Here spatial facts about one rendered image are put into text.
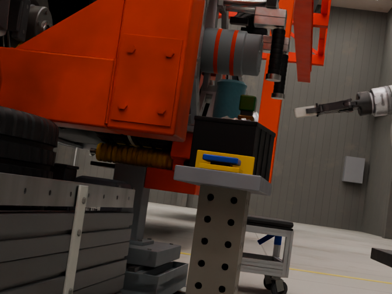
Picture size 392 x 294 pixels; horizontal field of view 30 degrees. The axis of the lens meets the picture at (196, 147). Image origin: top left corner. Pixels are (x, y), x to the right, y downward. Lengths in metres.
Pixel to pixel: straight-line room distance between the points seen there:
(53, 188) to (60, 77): 0.59
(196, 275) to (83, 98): 0.48
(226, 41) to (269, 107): 3.66
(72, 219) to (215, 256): 0.39
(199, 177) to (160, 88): 0.31
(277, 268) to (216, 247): 1.73
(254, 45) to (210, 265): 0.88
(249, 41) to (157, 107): 0.66
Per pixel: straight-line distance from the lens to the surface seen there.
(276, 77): 2.08
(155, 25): 1.69
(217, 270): 1.55
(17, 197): 1.05
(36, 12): 2.37
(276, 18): 2.11
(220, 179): 1.41
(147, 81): 1.66
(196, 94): 2.07
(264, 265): 3.26
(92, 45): 1.74
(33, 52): 1.76
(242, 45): 2.23
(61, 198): 1.22
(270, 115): 5.86
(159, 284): 2.02
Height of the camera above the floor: 0.40
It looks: 4 degrees up
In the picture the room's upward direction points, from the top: 8 degrees clockwise
